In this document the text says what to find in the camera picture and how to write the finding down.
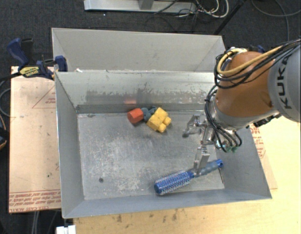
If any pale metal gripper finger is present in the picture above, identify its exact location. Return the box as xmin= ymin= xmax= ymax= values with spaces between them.
xmin=182 ymin=114 xmax=204 ymax=138
xmin=193 ymin=146 xmax=211 ymax=176

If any blue round hairbrush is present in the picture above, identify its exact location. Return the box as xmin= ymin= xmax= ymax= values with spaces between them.
xmin=154 ymin=159 xmax=224 ymax=196

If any yellow toy block figure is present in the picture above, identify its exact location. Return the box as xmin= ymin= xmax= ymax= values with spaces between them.
xmin=145 ymin=107 xmax=172 ymax=133

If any grey-blue toy piece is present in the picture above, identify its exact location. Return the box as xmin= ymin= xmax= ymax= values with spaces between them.
xmin=141 ymin=106 xmax=158 ymax=122

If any red toy block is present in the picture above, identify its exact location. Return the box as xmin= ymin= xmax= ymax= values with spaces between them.
xmin=127 ymin=108 xmax=144 ymax=125

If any grey metal bin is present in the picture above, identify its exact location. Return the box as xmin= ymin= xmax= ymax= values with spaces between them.
xmin=51 ymin=27 xmax=273 ymax=219

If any brown cardboard board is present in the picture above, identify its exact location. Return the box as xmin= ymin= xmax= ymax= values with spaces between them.
xmin=8 ymin=66 xmax=279 ymax=214

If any black cylinder on white bracket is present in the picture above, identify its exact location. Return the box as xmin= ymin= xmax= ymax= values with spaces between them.
xmin=252 ymin=115 xmax=282 ymax=129

